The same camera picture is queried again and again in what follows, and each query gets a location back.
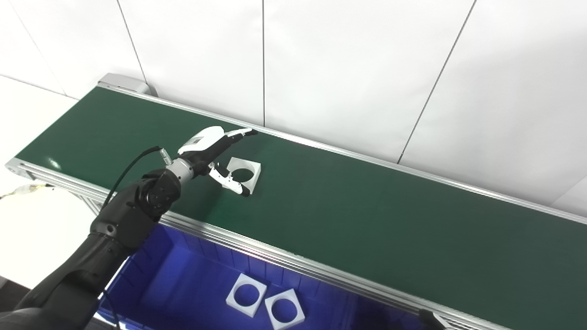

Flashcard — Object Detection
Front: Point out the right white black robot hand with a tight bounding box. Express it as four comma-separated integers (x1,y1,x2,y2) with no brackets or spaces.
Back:
418,309,448,330

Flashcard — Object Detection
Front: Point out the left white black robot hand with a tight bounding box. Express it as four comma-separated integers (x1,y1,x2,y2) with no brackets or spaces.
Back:
177,127,258,198

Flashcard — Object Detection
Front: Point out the white square part with hole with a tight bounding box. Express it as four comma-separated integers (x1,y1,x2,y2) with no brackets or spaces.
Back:
265,289,305,330
226,274,268,318
224,157,262,194

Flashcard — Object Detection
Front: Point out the aluminium conveyor leg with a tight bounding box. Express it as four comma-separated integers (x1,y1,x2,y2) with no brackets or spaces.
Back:
79,193,105,217

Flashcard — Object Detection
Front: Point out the green conveyor belt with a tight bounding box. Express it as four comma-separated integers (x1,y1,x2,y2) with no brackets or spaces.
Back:
6,73,587,330
16,87,587,330

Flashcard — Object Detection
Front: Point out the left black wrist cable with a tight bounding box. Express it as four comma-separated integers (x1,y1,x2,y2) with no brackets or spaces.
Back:
99,146,173,330

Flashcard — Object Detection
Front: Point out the white yellow cable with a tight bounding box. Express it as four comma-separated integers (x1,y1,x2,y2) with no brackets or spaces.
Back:
0,183,56,200

